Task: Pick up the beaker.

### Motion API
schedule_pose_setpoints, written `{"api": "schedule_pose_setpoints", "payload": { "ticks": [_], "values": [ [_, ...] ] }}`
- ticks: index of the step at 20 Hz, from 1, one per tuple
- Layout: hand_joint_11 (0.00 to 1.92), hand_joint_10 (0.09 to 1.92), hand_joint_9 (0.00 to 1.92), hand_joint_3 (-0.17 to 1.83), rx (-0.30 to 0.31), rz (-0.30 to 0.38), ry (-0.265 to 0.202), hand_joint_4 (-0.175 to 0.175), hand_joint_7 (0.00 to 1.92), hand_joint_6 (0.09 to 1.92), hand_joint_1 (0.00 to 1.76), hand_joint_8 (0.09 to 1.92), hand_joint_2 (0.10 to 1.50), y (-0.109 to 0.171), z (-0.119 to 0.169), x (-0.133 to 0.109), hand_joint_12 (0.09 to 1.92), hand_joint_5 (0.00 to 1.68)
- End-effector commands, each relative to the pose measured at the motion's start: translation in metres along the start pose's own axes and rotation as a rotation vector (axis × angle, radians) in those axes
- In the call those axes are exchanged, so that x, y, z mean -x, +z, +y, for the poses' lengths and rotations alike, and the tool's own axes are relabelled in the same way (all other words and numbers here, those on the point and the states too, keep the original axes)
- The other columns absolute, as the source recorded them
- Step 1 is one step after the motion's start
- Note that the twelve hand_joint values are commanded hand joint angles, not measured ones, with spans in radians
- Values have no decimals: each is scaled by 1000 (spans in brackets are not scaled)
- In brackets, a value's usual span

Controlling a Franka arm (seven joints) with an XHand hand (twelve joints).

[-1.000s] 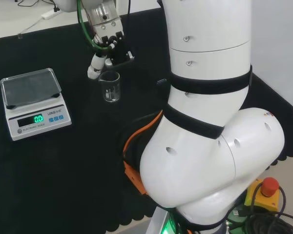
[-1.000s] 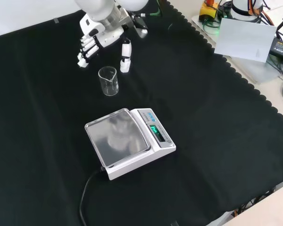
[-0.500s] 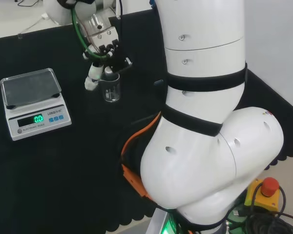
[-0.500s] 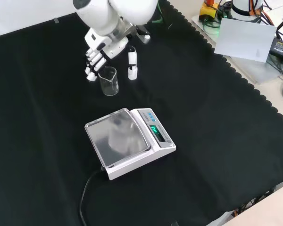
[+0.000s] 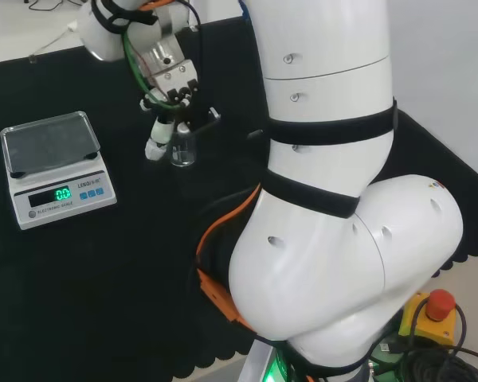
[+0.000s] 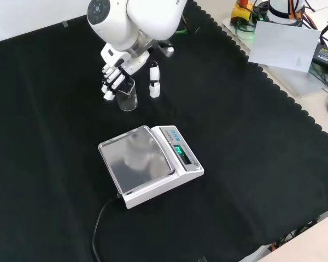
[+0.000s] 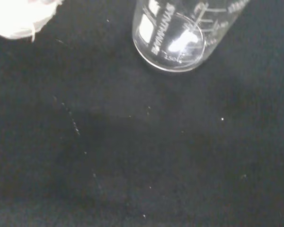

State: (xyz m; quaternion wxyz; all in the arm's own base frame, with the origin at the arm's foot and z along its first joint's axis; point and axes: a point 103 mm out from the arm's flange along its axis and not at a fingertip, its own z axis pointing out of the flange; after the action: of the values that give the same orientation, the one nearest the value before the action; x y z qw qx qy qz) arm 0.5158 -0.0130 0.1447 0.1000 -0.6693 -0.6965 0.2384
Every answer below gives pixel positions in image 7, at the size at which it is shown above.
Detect black bench cloth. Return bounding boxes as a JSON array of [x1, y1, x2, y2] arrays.
[[0, 0, 284, 227]]

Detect white electronic balance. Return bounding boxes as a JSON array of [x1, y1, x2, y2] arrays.
[[0, 0, 63, 43]]

